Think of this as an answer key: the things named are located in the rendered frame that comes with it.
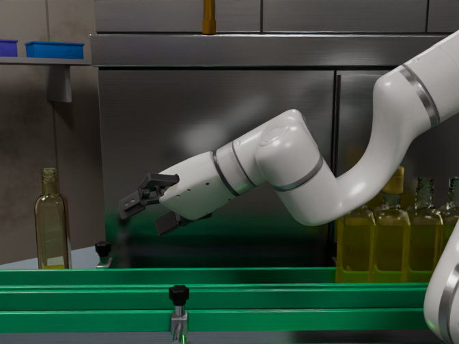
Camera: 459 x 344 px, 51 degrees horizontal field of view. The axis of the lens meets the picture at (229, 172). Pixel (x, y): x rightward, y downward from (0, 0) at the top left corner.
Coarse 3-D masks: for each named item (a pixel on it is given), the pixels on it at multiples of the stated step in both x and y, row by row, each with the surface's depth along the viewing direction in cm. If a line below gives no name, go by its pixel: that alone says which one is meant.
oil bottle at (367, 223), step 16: (368, 208) 83; (352, 224) 82; (368, 224) 82; (352, 240) 82; (368, 240) 82; (352, 256) 83; (368, 256) 83; (336, 272) 88; (352, 272) 83; (368, 272) 83
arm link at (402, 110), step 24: (408, 72) 55; (384, 96) 56; (408, 96) 54; (384, 120) 58; (408, 120) 55; (432, 120) 56; (384, 144) 59; (408, 144) 57; (360, 168) 63; (384, 168) 59; (288, 192) 59; (312, 192) 59; (336, 192) 61; (360, 192) 61; (312, 216) 61; (336, 216) 61
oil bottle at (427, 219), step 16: (416, 208) 83; (432, 208) 83; (416, 224) 82; (432, 224) 82; (416, 240) 82; (432, 240) 82; (416, 256) 83; (432, 256) 83; (416, 272) 84; (432, 272) 84
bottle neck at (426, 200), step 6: (420, 180) 83; (426, 180) 82; (432, 180) 82; (420, 186) 83; (426, 186) 82; (432, 186) 82; (420, 192) 83; (426, 192) 82; (432, 192) 83; (420, 198) 83; (426, 198) 83; (432, 198) 83; (420, 204) 83; (426, 204) 83; (432, 204) 83
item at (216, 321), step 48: (0, 336) 73; (48, 336) 73; (96, 336) 73; (144, 336) 73; (192, 336) 73; (240, 336) 73; (288, 336) 74; (336, 336) 74; (384, 336) 74; (432, 336) 74
